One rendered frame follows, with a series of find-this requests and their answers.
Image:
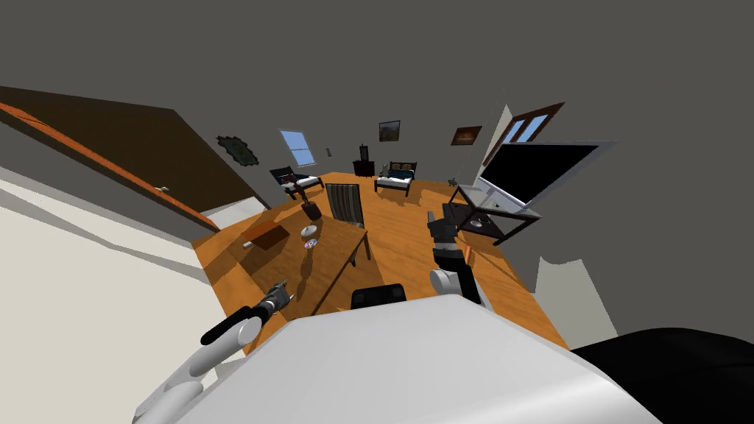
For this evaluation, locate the dark television stand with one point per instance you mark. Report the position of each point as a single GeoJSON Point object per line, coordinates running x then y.
{"type": "Point", "coordinates": [489, 221]}

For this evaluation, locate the white bowl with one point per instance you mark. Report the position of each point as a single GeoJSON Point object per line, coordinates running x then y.
{"type": "Point", "coordinates": [309, 231]}

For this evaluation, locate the green wall ornament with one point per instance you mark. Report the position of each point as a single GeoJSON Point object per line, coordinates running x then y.
{"type": "Point", "coordinates": [238, 151]}

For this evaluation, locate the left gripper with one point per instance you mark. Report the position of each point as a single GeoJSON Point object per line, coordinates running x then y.
{"type": "Point", "coordinates": [275, 300]}

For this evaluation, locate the brown flat box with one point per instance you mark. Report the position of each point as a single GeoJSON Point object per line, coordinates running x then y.
{"type": "Point", "coordinates": [268, 235]}

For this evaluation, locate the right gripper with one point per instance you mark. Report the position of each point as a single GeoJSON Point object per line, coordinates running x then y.
{"type": "Point", "coordinates": [442, 227]}

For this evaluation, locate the dark cabinet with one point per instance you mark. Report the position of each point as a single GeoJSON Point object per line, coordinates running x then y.
{"type": "Point", "coordinates": [364, 166]}

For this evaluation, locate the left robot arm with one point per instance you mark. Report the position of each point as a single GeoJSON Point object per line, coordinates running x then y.
{"type": "Point", "coordinates": [221, 347]}

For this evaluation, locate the grey television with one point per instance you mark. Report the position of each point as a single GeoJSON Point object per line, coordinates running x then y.
{"type": "Point", "coordinates": [536, 168]}

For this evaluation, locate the dark sofa with white cushion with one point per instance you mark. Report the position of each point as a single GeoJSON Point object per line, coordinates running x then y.
{"type": "Point", "coordinates": [397, 176]}

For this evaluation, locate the striped chair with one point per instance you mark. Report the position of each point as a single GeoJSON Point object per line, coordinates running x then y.
{"type": "Point", "coordinates": [346, 203]}

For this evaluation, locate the wooden table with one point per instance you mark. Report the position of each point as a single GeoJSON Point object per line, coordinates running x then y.
{"type": "Point", "coordinates": [330, 265]}

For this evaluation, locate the shiny disc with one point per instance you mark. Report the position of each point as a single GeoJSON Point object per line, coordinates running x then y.
{"type": "Point", "coordinates": [310, 243]}

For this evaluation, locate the dark brown door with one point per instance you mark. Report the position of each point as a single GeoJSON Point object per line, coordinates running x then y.
{"type": "Point", "coordinates": [147, 147]}

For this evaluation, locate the dark armchair with white cushion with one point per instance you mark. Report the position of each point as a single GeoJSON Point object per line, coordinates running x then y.
{"type": "Point", "coordinates": [297, 181]}

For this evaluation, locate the brown framed picture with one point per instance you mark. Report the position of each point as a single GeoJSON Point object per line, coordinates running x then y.
{"type": "Point", "coordinates": [466, 135]}

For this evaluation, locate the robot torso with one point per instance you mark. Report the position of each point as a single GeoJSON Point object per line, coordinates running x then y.
{"type": "Point", "coordinates": [406, 365]}

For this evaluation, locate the blue window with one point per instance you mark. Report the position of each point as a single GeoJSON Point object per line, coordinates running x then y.
{"type": "Point", "coordinates": [298, 148]}

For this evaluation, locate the landscape picture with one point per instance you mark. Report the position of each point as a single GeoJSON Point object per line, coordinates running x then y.
{"type": "Point", "coordinates": [389, 131]}

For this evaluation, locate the brown framed window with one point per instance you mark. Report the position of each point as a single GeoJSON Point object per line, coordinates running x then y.
{"type": "Point", "coordinates": [524, 129]}

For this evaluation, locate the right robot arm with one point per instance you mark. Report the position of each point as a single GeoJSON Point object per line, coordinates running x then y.
{"type": "Point", "coordinates": [453, 277]}

